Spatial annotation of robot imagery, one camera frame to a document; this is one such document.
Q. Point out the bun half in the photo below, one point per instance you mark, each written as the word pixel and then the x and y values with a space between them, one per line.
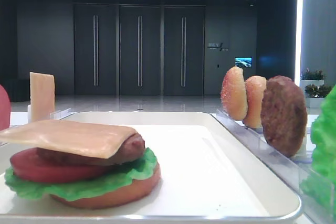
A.
pixel 255 86
pixel 233 94

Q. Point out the brown meat patty in burger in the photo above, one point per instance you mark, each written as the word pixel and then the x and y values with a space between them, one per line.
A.
pixel 132 149

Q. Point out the orange cheese slice on burger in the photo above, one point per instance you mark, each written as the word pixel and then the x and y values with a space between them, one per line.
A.
pixel 84 139

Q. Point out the upright brown meat patty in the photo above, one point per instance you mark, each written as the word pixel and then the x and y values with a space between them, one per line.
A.
pixel 283 115

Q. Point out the upright orange cheese slice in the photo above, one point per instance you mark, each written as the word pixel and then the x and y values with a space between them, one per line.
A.
pixel 42 96

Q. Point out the green lettuce leaf in burger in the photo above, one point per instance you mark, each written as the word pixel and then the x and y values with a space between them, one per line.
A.
pixel 125 175

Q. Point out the red tomato slice in burger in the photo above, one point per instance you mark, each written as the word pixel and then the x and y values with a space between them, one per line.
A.
pixel 28 165

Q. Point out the upright red tomato slice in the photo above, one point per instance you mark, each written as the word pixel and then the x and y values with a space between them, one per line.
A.
pixel 5 109

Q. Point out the upright green lettuce leaf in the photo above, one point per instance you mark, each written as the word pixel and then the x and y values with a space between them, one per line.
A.
pixel 324 145

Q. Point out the white rectangular tray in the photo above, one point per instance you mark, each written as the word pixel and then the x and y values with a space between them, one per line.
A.
pixel 207 176

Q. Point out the upright bun half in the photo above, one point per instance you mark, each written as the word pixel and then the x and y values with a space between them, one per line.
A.
pixel 255 86

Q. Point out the bottom bun slice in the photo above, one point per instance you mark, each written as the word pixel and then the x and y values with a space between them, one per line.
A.
pixel 124 195

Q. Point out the right clear acrylic rack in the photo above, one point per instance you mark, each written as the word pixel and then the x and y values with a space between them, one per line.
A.
pixel 293 171

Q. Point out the potted plants in white planter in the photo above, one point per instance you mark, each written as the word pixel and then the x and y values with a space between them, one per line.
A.
pixel 312 84

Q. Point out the wall monitor screen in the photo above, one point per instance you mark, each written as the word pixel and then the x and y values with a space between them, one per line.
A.
pixel 243 62

